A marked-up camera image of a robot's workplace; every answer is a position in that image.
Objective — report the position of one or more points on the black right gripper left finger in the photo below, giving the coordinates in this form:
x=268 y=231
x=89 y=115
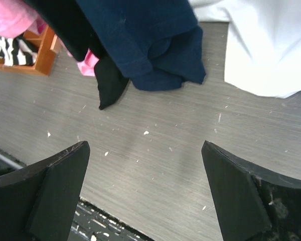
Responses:
x=38 y=201

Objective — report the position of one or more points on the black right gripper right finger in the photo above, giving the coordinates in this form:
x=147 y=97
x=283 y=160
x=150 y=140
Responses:
x=252 y=202

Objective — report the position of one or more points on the white hanging t-shirt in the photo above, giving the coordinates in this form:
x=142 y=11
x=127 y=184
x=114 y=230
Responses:
x=263 y=49

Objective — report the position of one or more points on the black printed t-shirt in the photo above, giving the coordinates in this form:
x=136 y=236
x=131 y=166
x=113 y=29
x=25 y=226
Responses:
x=71 y=26

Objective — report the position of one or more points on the pink t-shirt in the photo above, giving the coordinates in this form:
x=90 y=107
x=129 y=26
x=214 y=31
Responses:
x=16 y=17

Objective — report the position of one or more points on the navy blue t-shirt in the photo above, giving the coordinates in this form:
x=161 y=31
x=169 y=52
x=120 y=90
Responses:
x=156 y=44

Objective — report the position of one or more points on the black white striped cloth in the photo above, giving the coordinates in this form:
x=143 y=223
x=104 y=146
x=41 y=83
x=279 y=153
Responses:
x=18 y=51

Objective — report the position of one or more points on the orange wooden organizer tray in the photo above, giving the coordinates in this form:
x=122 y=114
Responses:
x=48 y=46

